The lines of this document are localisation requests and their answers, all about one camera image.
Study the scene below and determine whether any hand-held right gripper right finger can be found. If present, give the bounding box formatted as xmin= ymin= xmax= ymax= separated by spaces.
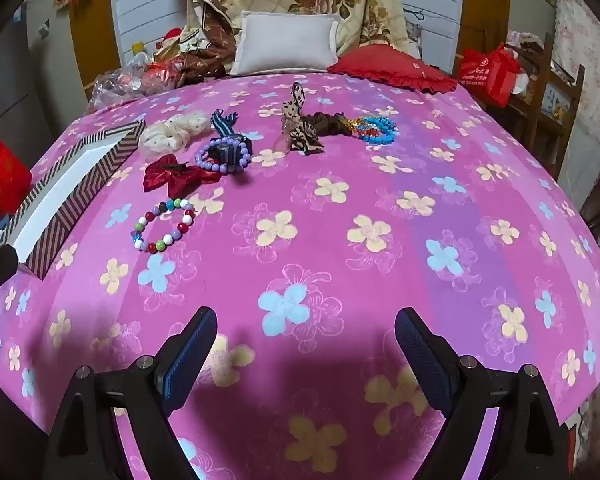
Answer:
xmin=394 ymin=307 xmax=571 ymax=480

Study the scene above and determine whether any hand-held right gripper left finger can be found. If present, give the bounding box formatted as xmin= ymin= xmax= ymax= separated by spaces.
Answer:
xmin=45 ymin=306 xmax=218 ymax=480

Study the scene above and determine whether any striped cardboard tray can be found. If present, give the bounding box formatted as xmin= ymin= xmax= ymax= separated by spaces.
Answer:
xmin=0 ymin=120 xmax=147 ymax=282

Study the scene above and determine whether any multicolour bead bracelet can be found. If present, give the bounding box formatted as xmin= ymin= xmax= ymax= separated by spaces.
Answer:
xmin=130 ymin=199 xmax=197 ymax=255

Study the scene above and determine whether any red bow hair clip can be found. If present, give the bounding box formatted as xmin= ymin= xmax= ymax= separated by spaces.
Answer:
xmin=142 ymin=154 xmax=221 ymax=198

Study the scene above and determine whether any purple bead bracelet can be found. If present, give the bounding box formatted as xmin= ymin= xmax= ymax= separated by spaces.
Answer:
xmin=195 ymin=136 xmax=253 ymax=176

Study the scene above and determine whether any cream dotted scrunchie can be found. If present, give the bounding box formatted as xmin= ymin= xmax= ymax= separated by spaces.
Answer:
xmin=139 ymin=112 xmax=207 ymax=155

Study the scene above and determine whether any blue bead bracelet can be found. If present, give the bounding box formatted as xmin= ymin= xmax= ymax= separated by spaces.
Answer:
xmin=355 ymin=116 xmax=398 ymax=145

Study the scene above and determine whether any blue striped bow hair tie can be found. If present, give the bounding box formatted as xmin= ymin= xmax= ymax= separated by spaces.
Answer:
xmin=209 ymin=109 xmax=267 ymax=167

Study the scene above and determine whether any colourful crystal bead bracelet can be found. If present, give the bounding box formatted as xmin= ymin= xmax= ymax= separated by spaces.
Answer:
xmin=342 ymin=116 xmax=381 ymax=133

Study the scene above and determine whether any brown dotted bow hair tie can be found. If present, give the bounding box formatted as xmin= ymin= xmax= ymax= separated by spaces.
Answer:
xmin=280 ymin=81 xmax=326 ymax=153

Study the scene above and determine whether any brown scrunchie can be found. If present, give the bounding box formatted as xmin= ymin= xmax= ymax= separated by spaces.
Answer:
xmin=312 ymin=111 xmax=353 ymax=138

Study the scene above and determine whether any red gift bag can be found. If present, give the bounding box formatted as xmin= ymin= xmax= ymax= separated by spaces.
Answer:
xmin=0 ymin=90 xmax=33 ymax=213

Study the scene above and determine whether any grey refrigerator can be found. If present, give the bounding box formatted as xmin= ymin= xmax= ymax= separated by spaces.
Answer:
xmin=0 ymin=0 xmax=76 ymax=133

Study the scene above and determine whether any clear plastic bag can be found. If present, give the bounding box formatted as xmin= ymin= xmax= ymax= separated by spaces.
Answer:
xmin=87 ymin=52 xmax=153 ymax=111

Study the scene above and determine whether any orange wooden door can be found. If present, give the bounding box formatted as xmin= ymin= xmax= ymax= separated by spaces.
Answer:
xmin=459 ymin=0 xmax=512 ymax=58
xmin=69 ymin=0 xmax=118 ymax=93

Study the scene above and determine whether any red plastic packaging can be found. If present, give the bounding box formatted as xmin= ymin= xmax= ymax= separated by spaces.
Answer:
xmin=142 ymin=59 xmax=183 ymax=93

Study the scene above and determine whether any wooden chair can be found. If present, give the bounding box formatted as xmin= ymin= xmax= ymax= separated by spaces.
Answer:
xmin=480 ymin=32 xmax=587 ymax=181

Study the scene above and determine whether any red white plush toy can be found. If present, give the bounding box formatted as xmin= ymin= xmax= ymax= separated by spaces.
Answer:
xmin=155 ymin=27 xmax=185 ymax=61

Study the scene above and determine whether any red ruffled pillow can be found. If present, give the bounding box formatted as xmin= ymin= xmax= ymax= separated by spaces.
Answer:
xmin=326 ymin=44 xmax=458 ymax=95

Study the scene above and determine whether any red printed shopping bag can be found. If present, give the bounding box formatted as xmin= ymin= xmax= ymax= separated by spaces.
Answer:
xmin=456 ymin=42 xmax=523 ymax=108

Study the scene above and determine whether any white pillow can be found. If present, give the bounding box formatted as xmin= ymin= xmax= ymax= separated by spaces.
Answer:
xmin=229 ymin=10 xmax=342 ymax=77

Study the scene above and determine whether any brown patterned quilt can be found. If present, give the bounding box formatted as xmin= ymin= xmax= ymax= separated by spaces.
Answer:
xmin=157 ymin=0 xmax=241 ymax=86

